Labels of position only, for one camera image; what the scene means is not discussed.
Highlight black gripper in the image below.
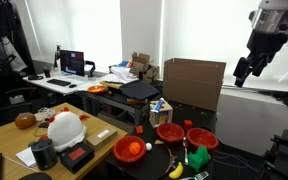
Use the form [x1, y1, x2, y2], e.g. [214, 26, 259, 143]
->
[233, 30, 288, 87]

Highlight small white ball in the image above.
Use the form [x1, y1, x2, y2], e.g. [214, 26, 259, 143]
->
[145, 143, 152, 151]

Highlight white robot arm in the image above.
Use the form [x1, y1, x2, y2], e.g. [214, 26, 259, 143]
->
[233, 0, 288, 87]

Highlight near red bowl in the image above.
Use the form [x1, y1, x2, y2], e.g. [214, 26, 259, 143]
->
[186, 128, 219, 150]

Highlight middle red bowl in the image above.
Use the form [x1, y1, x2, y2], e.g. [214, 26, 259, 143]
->
[156, 123, 185, 142]

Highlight orange ball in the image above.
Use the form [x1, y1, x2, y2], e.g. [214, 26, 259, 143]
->
[129, 142, 141, 155]

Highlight red bowl with orange ball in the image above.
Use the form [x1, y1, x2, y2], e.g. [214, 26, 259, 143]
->
[113, 136, 146, 162]

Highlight orange bowl on table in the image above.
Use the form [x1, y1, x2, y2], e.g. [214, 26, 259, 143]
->
[87, 85, 106, 94]

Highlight large cardboard box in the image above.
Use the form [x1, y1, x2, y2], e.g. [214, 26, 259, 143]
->
[163, 58, 226, 112]

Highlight red cube block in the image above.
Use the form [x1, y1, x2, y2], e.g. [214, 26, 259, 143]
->
[183, 120, 193, 131]

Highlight wooden shape sorter box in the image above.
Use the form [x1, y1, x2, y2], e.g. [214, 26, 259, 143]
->
[149, 101, 173, 128]

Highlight blue white tube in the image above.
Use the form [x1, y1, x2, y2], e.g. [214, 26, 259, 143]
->
[151, 98, 164, 113]

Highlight metal spoon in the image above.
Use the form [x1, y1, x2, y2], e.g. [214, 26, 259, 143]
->
[182, 137, 189, 165]

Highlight green plastic toy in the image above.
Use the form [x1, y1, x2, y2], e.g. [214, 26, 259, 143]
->
[188, 146, 211, 171]

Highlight open small cardboard box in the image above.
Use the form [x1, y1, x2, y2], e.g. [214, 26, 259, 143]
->
[130, 52, 160, 83]

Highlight tan wooden triangle block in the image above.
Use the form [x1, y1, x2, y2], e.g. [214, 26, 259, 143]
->
[155, 140, 164, 145]

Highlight small orange block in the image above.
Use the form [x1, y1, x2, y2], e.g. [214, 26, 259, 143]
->
[135, 125, 143, 134]

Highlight yellow banana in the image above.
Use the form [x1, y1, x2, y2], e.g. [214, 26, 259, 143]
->
[169, 162, 183, 179]

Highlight flat cardboard box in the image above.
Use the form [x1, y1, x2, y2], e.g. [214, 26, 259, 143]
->
[86, 126, 117, 151]

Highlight computer monitor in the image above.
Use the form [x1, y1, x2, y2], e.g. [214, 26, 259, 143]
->
[60, 50, 84, 76]

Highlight black keyboard on desk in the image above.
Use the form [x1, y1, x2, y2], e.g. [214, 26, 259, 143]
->
[46, 79, 71, 86]

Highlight black box red label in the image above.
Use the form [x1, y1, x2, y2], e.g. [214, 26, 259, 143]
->
[59, 143, 95, 174]

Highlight black cylindrical speaker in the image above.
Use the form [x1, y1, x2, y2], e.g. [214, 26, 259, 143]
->
[30, 138, 58, 170]

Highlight brown football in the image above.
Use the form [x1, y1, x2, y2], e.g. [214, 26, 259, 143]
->
[15, 112, 36, 129]

